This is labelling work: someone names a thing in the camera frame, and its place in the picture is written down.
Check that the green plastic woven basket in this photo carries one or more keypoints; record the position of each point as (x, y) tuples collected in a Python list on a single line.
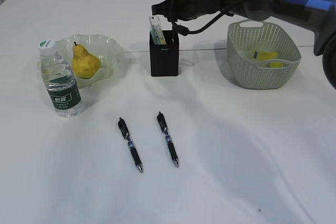
[(266, 37)]

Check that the green wavy glass plate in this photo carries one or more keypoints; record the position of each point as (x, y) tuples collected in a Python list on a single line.
[(101, 46)]

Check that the clear plastic ruler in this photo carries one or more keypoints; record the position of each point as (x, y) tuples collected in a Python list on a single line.
[(155, 23)]

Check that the black pen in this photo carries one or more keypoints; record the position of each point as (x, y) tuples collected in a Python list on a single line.
[(173, 33), (165, 130), (134, 153)]

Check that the yellow waste paper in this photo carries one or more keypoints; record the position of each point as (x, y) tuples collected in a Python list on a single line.
[(267, 59)]

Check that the teal utility knife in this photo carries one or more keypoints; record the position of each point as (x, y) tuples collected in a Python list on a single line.
[(155, 37)]

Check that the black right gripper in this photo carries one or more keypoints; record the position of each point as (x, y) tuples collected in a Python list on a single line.
[(185, 10)]

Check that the black square pen holder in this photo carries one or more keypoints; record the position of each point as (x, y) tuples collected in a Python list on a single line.
[(164, 59)]

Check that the clear water bottle green label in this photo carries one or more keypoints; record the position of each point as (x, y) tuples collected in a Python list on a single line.
[(59, 80)]

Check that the yellow utility knife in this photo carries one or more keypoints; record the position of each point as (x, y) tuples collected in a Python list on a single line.
[(161, 37)]

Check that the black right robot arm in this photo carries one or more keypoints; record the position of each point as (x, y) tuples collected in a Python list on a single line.
[(317, 16)]

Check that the yellow pear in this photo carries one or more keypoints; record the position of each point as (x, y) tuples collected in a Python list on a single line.
[(84, 64)]

